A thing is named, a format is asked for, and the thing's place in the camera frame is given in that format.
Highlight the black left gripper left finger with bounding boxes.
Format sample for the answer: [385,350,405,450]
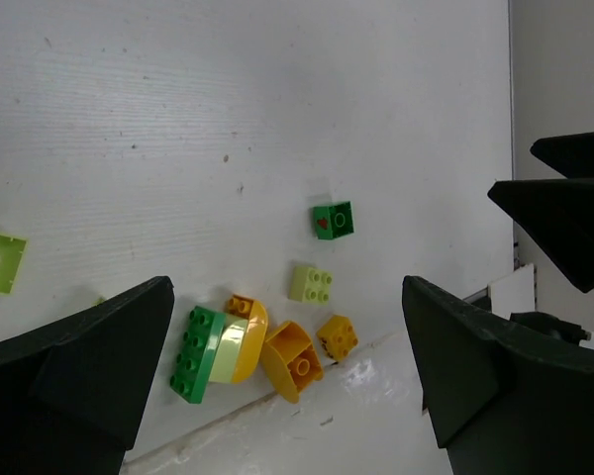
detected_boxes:
[0,276,174,474]

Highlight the yellow hollow curved lego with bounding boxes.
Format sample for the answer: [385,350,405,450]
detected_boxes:
[260,321,324,404]

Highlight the dark green square lego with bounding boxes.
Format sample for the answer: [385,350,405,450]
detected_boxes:
[312,201,354,240]

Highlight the yellow curved lego brick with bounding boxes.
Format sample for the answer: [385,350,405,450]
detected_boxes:
[225,294,269,384]

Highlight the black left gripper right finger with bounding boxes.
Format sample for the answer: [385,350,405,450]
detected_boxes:
[402,275,594,474]

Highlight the pale yellow-green square lego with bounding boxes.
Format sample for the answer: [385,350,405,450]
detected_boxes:
[288,265,333,305]

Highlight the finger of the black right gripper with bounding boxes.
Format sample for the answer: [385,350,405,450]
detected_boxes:
[530,132,594,179]
[488,178,594,293]

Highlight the small orange lego brick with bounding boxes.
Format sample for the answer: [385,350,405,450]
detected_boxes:
[317,315,358,362]

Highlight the green lego plate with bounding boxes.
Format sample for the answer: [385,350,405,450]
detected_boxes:
[169,306,227,404]

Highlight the pale green curved lego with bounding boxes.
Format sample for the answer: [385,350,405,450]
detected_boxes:
[209,314,248,384]

